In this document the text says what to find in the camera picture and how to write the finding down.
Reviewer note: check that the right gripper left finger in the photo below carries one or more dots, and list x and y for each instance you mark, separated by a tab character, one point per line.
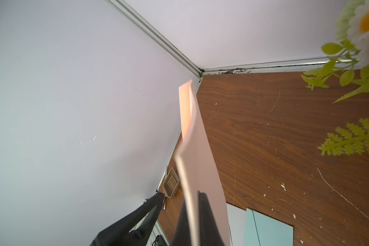
134	229

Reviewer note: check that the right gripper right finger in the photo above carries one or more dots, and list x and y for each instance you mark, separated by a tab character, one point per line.
209	235

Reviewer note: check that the mint green envelope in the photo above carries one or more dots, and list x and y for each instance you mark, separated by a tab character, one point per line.
262	230

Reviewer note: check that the pink envelope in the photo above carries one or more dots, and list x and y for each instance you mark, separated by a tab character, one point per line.
197	170

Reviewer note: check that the grey envelope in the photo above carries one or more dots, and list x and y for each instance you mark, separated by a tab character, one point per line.
237	222

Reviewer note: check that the artificial green flower plant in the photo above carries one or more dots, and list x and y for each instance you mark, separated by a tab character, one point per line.
349	62

